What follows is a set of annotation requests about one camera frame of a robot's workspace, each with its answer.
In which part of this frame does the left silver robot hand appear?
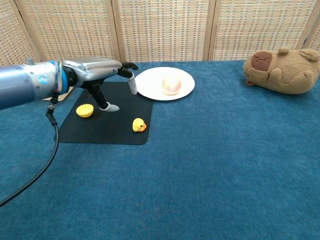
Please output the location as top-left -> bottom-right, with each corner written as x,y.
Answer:
60,56 -> 139,113

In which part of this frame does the black rectangular mat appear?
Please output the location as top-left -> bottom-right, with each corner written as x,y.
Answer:
56,81 -> 154,146

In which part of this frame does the yellow rubber duck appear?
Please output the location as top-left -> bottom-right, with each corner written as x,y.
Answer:
132,117 -> 148,133

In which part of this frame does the brown capybara plush toy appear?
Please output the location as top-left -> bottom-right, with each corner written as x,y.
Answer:
242,46 -> 320,95

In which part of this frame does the yellow fluted cup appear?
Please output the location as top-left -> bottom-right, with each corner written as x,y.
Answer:
75,104 -> 95,119

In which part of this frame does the white round plate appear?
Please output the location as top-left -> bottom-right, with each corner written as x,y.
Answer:
134,66 -> 196,102

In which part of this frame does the woven folding screen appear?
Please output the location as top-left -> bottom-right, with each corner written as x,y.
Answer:
0,0 -> 320,68

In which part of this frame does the pale peach ball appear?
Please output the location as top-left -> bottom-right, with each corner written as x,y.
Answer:
161,76 -> 182,96

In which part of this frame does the blue table cloth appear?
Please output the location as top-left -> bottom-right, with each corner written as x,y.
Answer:
0,59 -> 320,240

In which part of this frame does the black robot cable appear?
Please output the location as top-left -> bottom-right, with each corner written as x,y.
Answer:
0,90 -> 60,207

